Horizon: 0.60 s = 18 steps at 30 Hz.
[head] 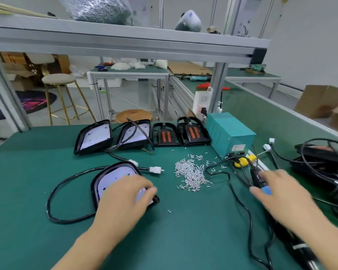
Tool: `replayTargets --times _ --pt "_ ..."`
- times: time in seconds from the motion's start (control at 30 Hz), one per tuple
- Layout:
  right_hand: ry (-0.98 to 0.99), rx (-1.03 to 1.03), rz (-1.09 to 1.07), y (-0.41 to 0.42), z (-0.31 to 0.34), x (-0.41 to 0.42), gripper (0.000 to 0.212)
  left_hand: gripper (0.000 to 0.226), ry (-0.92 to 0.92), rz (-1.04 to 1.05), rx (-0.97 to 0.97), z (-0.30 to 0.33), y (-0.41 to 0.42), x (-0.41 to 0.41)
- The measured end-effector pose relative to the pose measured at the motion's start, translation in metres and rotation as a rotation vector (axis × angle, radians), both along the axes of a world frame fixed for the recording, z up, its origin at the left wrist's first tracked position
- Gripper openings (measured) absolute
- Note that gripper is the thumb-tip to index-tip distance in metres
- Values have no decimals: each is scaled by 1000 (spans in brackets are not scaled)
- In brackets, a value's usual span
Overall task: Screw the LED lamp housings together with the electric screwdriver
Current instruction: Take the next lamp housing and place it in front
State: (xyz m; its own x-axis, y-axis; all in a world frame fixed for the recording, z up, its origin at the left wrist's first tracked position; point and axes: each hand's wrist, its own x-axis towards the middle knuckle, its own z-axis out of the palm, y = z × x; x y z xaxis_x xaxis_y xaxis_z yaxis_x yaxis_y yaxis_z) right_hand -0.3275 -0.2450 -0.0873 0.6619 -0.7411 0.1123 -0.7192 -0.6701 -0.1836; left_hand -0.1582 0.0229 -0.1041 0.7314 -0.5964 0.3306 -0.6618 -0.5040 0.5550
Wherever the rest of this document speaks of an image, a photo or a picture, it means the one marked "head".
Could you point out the black cover orange strips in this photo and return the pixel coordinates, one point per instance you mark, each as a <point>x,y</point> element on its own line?
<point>166,135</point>
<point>192,132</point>

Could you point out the small green workbench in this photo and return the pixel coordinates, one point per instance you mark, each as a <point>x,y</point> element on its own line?
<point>129,71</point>

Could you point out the person's right hand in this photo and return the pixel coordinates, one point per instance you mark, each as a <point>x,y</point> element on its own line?
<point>293,202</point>

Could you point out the round beige stool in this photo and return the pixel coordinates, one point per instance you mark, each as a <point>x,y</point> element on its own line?
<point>58,79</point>

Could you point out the teal power supply box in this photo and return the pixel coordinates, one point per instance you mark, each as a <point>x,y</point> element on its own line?
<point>230,135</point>

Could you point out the aluminium shelf frame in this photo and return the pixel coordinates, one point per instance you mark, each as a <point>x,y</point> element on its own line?
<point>129,42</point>

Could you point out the colourful round rug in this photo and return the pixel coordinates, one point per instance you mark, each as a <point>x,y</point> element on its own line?
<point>28,101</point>

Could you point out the round brown wooden stool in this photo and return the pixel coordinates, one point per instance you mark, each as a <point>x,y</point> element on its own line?
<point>134,115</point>

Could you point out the green workbench white legs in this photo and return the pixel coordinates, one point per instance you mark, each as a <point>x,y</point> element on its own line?
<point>250,73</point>

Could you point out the heap of small silver screws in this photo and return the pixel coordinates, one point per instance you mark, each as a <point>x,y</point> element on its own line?
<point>191,172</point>

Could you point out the yellow plug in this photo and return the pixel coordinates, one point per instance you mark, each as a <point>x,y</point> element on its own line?
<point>245,161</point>

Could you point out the person's left hand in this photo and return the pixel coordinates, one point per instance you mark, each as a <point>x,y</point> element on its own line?
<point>124,211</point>

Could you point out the white handheld device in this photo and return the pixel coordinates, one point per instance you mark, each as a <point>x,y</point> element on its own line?
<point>189,20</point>

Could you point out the beige flat folder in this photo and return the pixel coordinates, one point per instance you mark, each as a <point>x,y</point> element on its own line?
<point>11,8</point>

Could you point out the teal hand tool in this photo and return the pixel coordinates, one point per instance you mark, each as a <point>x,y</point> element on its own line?
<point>200,78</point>

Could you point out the stack of unassembled lamp housings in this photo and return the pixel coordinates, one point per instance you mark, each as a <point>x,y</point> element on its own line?
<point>93,136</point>

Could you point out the red tool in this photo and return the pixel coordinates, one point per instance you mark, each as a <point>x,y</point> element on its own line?
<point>205,86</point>

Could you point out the clear bag of screws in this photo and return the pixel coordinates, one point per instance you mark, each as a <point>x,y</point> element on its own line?
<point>96,8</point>

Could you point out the blue black electric screwdriver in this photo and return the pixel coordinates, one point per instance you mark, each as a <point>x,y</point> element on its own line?
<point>258,178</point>

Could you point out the white power strip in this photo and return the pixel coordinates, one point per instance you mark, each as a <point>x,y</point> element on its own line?
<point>201,103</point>

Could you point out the open brown cardboard carton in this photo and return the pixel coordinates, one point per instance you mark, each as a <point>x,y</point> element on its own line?
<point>17,76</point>

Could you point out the white crumpled bag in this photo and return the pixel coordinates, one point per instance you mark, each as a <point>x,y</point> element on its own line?
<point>161,64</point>

